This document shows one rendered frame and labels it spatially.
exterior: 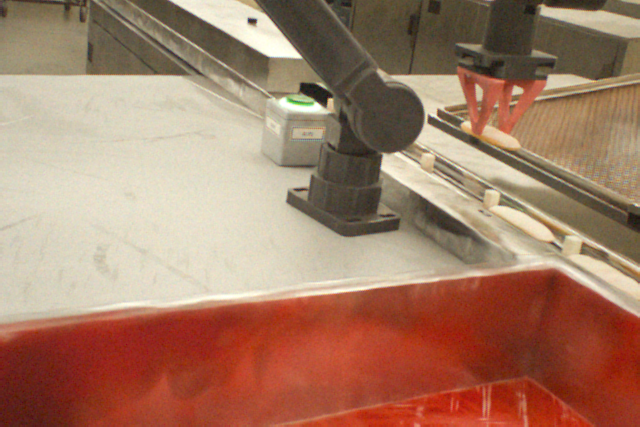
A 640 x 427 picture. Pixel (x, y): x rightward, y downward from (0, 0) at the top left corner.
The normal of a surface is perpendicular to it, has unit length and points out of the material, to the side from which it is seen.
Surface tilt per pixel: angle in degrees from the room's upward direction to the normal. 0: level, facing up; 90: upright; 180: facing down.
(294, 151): 90
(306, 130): 90
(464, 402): 0
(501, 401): 0
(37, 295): 0
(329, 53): 87
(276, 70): 90
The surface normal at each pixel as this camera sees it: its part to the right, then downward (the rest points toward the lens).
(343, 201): -0.04, 0.30
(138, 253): 0.15, -0.94
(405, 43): -0.89, 0.01
